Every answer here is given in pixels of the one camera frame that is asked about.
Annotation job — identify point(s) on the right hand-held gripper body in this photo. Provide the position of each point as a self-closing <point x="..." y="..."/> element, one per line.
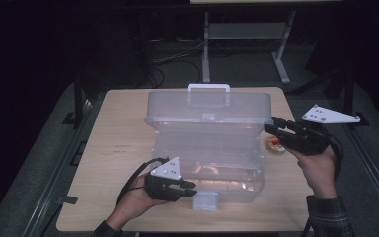
<point x="309" y="140"/>

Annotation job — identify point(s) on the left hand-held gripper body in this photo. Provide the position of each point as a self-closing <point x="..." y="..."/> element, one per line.
<point x="159" y="187"/>

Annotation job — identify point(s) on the clear plastic storage box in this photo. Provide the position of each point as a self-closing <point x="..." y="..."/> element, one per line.
<point x="207" y="148"/>

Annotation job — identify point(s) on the person's left hand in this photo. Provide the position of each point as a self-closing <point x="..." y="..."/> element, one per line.
<point x="133" y="204"/>

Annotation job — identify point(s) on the person's right hand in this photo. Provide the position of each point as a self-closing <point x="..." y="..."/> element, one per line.
<point x="319" y="174"/>

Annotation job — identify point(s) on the black tape strip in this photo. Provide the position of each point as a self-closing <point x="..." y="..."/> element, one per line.
<point x="67" y="199"/>

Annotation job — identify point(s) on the black upright post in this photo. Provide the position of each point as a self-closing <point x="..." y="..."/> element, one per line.
<point x="78" y="98"/>
<point x="349" y="92"/>

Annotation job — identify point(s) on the aluminium rail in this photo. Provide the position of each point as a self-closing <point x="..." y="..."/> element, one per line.
<point x="371" y="171"/>
<point x="57" y="168"/>

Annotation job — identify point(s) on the white metal table frame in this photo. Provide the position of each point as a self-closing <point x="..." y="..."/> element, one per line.
<point x="246" y="30"/>

